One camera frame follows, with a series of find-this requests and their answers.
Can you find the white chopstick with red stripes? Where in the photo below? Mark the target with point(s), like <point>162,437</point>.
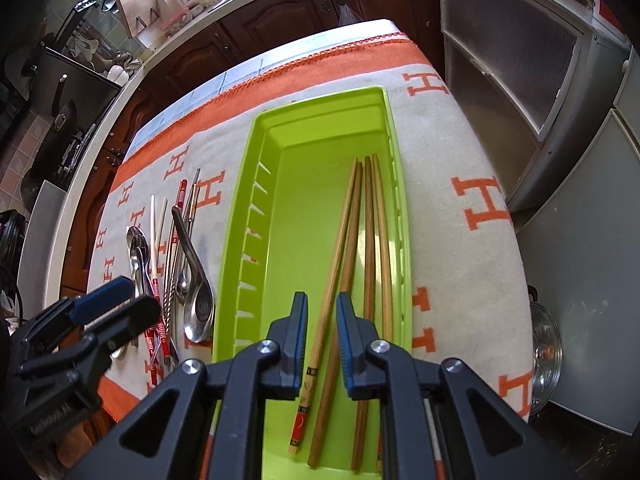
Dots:
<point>153,230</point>
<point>162,240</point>

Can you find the large steel soup spoon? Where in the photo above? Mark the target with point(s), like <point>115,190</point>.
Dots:
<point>199,310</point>

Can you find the dish rack with white bowls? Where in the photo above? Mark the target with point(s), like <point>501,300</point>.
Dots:
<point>95,50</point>

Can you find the plain wooden chopstick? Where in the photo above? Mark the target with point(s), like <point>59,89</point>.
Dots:
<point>369,240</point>
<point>352,230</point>
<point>382,240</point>

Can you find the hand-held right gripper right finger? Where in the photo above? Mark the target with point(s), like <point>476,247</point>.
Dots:
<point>346,350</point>

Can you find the green plastic tray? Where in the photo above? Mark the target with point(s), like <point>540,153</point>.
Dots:
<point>300,185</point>

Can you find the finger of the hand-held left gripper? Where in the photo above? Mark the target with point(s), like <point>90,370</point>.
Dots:
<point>102,300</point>
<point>135,317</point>

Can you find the clear plastic bag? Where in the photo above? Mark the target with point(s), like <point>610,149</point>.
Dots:
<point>346,14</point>

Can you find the glass pot lid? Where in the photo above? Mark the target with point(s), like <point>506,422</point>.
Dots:
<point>545,350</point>

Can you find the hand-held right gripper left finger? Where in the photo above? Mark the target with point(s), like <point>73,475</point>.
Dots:
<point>299,345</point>

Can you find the person's left hand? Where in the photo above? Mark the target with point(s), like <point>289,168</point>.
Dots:
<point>80,442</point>

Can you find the orange and white printed blanket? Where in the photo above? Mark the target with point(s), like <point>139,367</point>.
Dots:
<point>450,135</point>

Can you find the grey metal cupboard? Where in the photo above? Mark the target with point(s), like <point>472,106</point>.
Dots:
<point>500,60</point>

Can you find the wooden chopstick with printed end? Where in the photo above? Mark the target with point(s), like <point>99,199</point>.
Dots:
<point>327,280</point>

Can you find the wooden cutting board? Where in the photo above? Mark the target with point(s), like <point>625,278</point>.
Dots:
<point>142,10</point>

